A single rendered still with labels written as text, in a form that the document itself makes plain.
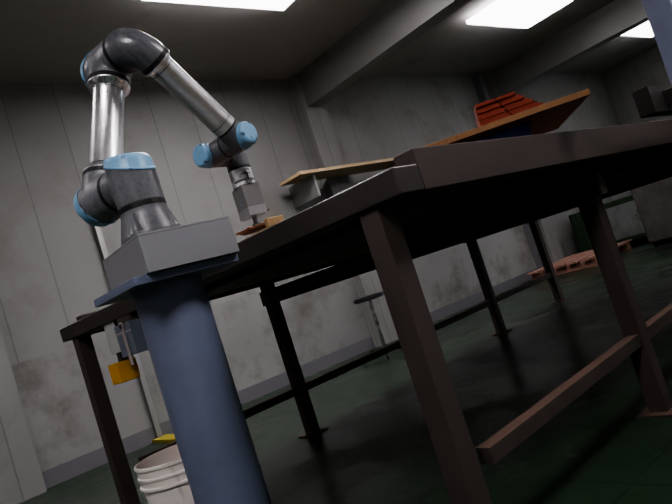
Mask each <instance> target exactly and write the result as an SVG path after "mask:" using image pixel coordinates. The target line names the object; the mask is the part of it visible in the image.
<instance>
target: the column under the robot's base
mask: <svg viewBox="0 0 672 504"><path fill-rule="evenodd" d="M237 261H239V258H238V254H237V253H234V254H230V255H226V256H222V257H218V258H213V259H209V260H205V261H201V262H196V263H192V264H188V265H184V266H180V267H175V268H171V269H167V270H163V271H158V272H154V273H150V274H146V275H142V276H137V277H133V278H132V279H130V280H128V281H126V282H125V283H123V284H121V285H119V286H118V287H116V288H114V289H112V290H111V291H109V292H107V293H105V294H104V295H102V296H100V297H98V298H97V299H95V300H94V304H95V307H101V306H105V305H108V304H112V303H116V302H120V301H124V300H128V299H132V298H133V300H134V303H135V307H136V310H137V313H138V317H139V320H140V323H141V326H142V330H143V333H144V336H145V340H146V343H147V346H148V350H149V353H150V356H151V360H152V363H153V366H154V370H155V373H156V376H157V380H158V383H159V386H160V390H161V393H162V396H163V399H164V403H165V406H166V409H167V413H168V416H169V419H170V423H171V426H172V429H173V433H174V436H175V439H176V443H177V446H178V449H179V453H180V456H181V459H182V463H183V466H184V469H185V473H186V476H187V479H188V482H189V486H190V489H191V492H192V496H193V499H194V502H195V504H272V503H271V500H270V497H269V494H268V490H267V487H266V484H265V481H264V477H263V474H262V471H261V468H260V464H259V461H258V458H257V455H256V451H255V448H254V445H253V442H252V438H251V435H250V432H249V429H248V425H247V422H246V419H245V416H244V412H243V409H242V406H241V403H240V399H239V396H238V393H237V390H236V387H235V383H234V380H233V377H232V374H231V370H230V367H229V364H228V361H227V357H226V354H225V351H224V348H223V344H222V341H221V338H220V335H219V331H218V328H217V325H216V322H215V318H214V315H213V312H212V309H211V305H210V302H209V299H208V296H207V292H206V289H205V286H204V283H203V279H202V278H203V277H205V276H207V275H209V274H211V273H214V272H216V271H218V270H220V269H222V268H224V267H227V266H229V265H231V264H233V263H235V262H237Z"/></svg>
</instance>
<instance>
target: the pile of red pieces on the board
mask: <svg viewBox="0 0 672 504"><path fill-rule="evenodd" d="M542 104H543V102H540V103H538V102H537V101H534V102H533V98H532V99H529V98H528V97H527V98H524V95H521V96H520V95H519V94H516V95H515V91H513V92H510V93H507V94H504V95H501V96H499V97H496V98H495V100H494V98H493V99H490V100H487V101H485V102H482V103H479V104H476V105H475V107H474V112H475V113H474V115H475V117H476V123H477V127H480V126H483V125H485V124H488V123H491V122H494V121H497V120H500V119H502V118H505V117H508V116H511V115H514V114H517V113H520V112H522V111H525V110H528V109H531V108H534V107H537V106H539V105H542Z"/></svg>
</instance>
